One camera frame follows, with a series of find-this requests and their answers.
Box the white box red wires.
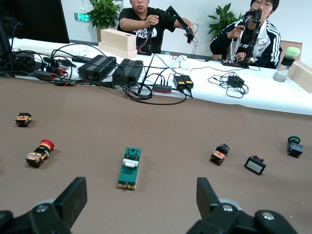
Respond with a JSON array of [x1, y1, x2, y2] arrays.
[[169, 54, 190, 70]]

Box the green potted plant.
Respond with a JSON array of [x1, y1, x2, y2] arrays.
[[208, 2, 246, 41], [86, 0, 122, 29]]

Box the black button orange block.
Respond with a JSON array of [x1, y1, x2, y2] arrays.
[[209, 143, 231, 166]]

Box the black looped cable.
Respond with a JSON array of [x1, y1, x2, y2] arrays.
[[122, 73, 194, 106]]

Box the black rectangular indicator light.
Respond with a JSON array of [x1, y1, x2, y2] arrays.
[[244, 155, 267, 176]]

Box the black cable tangle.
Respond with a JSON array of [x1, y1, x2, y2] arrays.
[[0, 42, 117, 85]]

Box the black USB hub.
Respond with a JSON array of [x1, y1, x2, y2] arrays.
[[152, 83, 173, 94]]

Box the thin black rod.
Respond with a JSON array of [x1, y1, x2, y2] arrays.
[[138, 53, 156, 95]]

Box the green exit sign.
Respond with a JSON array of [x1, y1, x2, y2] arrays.
[[74, 12, 90, 22]]

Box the green button blue block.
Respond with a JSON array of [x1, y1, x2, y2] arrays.
[[287, 136, 304, 158]]

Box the green handled screwdriver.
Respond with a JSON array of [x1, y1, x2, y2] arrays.
[[42, 56, 78, 68]]

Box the thin black cable bundle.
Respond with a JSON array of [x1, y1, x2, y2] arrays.
[[207, 72, 250, 99]]

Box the green load switch white lever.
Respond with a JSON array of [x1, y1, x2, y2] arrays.
[[117, 147, 143, 191]]

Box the black power adapter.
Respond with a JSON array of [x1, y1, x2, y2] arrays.
[[228, 75, 245, 87]]

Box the black finned power box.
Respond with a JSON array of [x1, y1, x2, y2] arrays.
[[78, 55, 117, 81], [112, 58, 144, 85]]

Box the wooden block with slot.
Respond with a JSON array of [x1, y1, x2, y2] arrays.
[[98, 28, 138, 59]]

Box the orange contact block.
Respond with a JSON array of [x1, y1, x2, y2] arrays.
[[15, 112, 33, 127]]

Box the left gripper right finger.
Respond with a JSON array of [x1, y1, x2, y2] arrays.
[[186, 177, 299, 234]]

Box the black adapter yellow label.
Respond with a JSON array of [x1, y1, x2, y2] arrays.
[[181, 75, 195, 90], [173, 74, 186, 91]]

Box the white keyboard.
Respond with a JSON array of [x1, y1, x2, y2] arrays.
[[13, 44, 81, 56]]

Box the orange black screwdriver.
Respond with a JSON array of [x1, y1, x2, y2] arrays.
[[33, 66, 68, 79]]

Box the plain wooden block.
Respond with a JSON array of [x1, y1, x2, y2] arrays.
[[286, 59, 312, 94]]

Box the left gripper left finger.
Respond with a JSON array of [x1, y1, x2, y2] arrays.
[[0, 176, 88, 234]]

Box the clear bottle green cap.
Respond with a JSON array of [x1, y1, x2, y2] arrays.
[[273, 46, 301, 82]]

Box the red mushroom button orange block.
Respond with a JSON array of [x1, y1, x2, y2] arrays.
[[24, 138, 55, 169]]

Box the black tripod leg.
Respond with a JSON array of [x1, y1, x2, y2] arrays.
[[0, 14, 15, 65]]

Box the black monitor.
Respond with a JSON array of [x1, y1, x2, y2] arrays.
[[0, 0, 71, 44]]

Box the person in black T-shirt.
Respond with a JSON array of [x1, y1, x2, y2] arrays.
[[117, 0, 176, 55]]

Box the black box device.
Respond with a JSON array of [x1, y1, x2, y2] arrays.
[[14, 52, 36, 71]]

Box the person in navy striped jacket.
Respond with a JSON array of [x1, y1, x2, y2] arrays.
[[209, 0, 283, 70]]

